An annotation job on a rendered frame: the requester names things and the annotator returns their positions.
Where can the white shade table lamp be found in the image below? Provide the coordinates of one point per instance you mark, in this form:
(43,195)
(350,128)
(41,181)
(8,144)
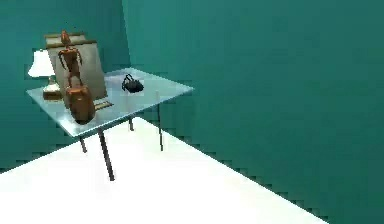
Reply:
(41,65)

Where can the brown humanoid statue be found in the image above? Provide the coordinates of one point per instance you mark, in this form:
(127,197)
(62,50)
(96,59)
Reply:
(79,101)

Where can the grey framed canvas board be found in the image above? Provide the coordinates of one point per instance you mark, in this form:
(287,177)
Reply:
(93,71)

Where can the glass table with dark legs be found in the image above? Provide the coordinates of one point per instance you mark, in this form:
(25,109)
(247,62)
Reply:
(140,100)

